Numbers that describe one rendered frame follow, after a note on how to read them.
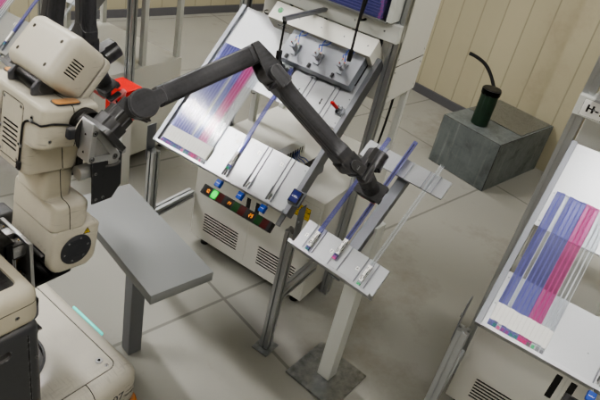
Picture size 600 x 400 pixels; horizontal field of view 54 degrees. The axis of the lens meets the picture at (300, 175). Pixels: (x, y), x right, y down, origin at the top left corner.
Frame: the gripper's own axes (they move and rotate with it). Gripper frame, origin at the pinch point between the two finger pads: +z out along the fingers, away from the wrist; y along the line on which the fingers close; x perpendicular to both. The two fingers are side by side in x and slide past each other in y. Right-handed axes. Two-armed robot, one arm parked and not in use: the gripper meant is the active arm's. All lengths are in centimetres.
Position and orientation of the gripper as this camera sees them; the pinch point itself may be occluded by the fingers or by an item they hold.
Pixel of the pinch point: (375, 198)
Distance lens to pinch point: 203.0
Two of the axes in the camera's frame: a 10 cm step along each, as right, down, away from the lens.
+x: -5.8, 7.9, -1.9
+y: -7.6, -4.5, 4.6
